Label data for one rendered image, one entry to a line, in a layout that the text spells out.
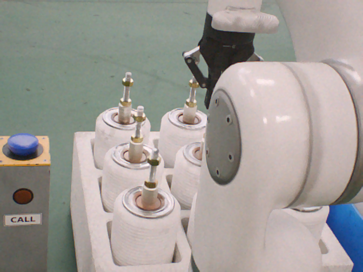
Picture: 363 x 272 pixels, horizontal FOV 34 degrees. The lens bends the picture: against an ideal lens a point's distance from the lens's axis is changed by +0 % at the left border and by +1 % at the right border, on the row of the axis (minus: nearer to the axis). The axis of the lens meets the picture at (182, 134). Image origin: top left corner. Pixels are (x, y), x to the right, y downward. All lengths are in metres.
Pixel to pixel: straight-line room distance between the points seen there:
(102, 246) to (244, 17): 0.38
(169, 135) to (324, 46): 0.67
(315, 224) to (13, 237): 0.44
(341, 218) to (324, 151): 0.88
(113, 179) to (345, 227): 0.50
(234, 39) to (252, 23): 0.05
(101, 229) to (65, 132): 0.60
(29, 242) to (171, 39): 1.34
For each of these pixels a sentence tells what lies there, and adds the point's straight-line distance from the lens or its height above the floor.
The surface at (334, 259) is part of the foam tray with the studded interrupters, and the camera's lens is 0.95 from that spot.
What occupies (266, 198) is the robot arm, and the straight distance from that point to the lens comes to 0.34.
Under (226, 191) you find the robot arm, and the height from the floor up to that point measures 0.56.
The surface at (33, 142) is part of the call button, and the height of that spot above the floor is 0.33.
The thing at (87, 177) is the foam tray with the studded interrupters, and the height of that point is 0.18.
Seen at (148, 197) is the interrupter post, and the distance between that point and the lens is 0.83.
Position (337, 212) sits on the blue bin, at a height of 0.08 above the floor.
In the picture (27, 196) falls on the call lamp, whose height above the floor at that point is 0.26.
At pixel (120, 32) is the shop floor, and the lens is 2.10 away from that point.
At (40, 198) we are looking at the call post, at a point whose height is 0.26.
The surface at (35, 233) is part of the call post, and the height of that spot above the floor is 0.20.
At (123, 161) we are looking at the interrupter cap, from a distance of 0.92.
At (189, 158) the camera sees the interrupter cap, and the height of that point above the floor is 0.25.
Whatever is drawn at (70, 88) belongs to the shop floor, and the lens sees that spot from 1.68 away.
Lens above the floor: 0.76
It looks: 30 degrees down
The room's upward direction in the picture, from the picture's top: 9 degrees clockwise
